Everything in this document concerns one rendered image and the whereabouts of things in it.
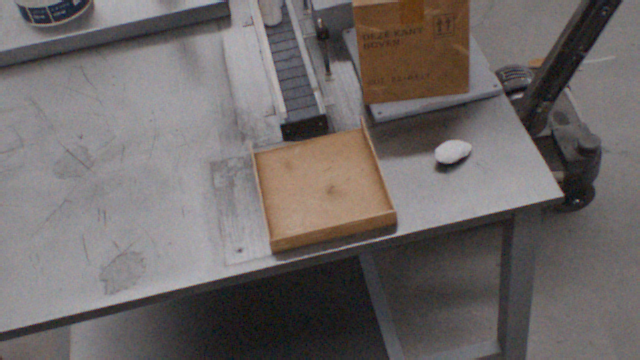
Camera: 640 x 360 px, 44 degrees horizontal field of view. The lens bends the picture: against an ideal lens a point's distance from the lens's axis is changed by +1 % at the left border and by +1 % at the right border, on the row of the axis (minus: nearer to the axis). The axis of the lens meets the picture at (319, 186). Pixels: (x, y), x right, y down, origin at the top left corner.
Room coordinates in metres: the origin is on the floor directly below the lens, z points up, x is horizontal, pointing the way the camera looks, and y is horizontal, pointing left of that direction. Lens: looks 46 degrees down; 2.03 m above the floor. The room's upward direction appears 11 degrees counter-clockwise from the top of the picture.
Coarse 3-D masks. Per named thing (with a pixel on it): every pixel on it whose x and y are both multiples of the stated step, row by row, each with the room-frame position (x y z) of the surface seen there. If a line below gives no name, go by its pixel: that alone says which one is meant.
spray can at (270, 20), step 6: (264, 0) 1.71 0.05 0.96; (270, 0) 1.71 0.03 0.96; (276, 0) 1.72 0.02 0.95; (264, 6) 1.71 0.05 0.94; (270, 6) 1.71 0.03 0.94; (276, 6) 1.71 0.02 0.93; (264, 12) 1.71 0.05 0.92; (270, 12) 1.71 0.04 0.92; (276, 12) 1.71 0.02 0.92; (264, 18) 1.72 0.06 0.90; (270, 18) 1.71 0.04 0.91; (276, 18) 1.71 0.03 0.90; (282, 18) 1.73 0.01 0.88; (264, 24) 1.72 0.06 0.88; (270, 24) 1.71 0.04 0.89; (276, 24) 1.71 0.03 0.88
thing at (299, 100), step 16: (288, 16) 1.74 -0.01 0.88; (272, 32) 1.68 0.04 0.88; (288, 32) 1.67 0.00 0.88; (272, 48) 1.61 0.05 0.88; (288, 48) 1.60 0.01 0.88; (288, 64) 1.54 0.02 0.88; (304, 64) 1.53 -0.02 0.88; (288, 80) 1.48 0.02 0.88; (304, 80) 1.47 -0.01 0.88; (288, 96) 1.42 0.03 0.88; (304, 96) 1.41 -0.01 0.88; (288, 112) 1.36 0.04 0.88; (304, 112) 1.35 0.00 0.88; (320, 112) 1.34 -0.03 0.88
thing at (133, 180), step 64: (64, 64) 1.79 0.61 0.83; (128, 64) 1.74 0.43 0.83; (192, 64) 1.68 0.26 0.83; (256, 64) 1.63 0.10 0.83; (320, 64) 1.58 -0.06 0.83; (0, 128) 1.57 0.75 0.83; (64, 128) 1.52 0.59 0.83; (128, 128) 1.48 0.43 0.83; (192, 128) 1.43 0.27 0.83; (256, 128) 1.39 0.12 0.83; (384, 128) 1.30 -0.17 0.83; (448, 128) 1.26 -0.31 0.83; (512, 128) 1.22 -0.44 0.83; (0, 192) 1.34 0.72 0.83; (64, 192) 1.30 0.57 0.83; (128, 192) 1.26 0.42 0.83; (192, 192) 1.22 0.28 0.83; (256, 192) 1.18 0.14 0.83; (448, 192) 1.07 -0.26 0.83; (512, 192) 1.04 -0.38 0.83; (0, 256) 1.14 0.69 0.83; (64, 256) 1.10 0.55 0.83; (128, 256) 1.07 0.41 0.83; (192, 256) 1.04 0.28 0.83; (256, 256) 1.00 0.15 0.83; (320, 256) 0.98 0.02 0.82; (0, 320) 0.97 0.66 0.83; (64, 320) 0.95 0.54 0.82
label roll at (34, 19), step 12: (24, 0) 1.93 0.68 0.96; (36, 0) 1.91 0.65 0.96; (48, 0) 1.91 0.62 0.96; (60, 0) 1.92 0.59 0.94; (72, 0) 1.94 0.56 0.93; (84, 0) 1.97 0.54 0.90; (24, 12) 1.94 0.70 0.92; (36, 12) 1.92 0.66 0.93; (48, 12) 1.91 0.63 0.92; (60, 12) 1.92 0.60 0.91; (72, 12) 1.93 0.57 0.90; (36, 24) 1.92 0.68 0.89; (48, 24) 1.91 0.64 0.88
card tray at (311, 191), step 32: (256, 160) 1.28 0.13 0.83; (288, 160) 1.26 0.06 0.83; (320, 160) 1.24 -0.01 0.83; (352, 160) 1.22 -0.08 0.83; (288, 192) 1.16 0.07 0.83; (320, 192) 1.14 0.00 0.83; (352, 192) 1.12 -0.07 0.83; (384, 192) 1.10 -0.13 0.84; (288, 224) 1.07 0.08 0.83; (320, 224) 1.05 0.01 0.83; (352, 224) 1.01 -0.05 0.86; (384, 224) 1.02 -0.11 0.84
